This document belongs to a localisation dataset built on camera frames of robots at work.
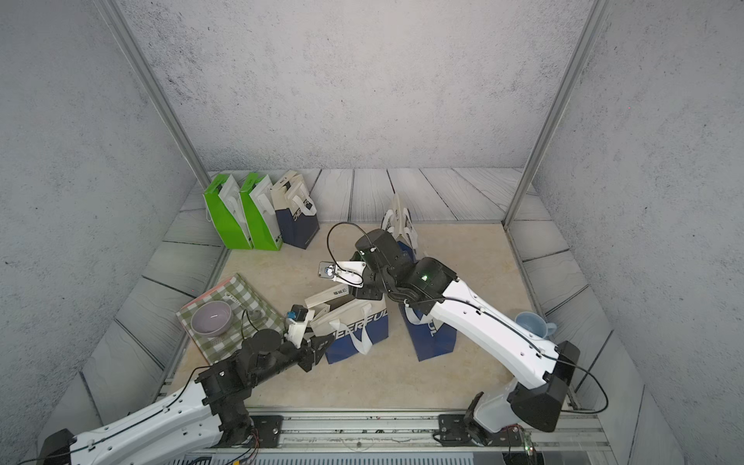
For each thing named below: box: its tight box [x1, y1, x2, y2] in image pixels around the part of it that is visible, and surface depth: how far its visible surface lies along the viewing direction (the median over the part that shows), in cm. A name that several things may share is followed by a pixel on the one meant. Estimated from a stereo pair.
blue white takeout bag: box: [304, 284, 389, 365], surface depth 71 cm
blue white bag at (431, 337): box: [399, 303, 458, 362], surface depth 82 cm
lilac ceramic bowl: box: [190, 300, 234, 338], surface depth 91 cm
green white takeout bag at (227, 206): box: [203, 173, 253, 250], surface depth 101 cm
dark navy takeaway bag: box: [269, 170, 321, 250], surface depth 102 cm
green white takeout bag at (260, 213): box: [240, 172, 283, 251], surface depth 102 cm
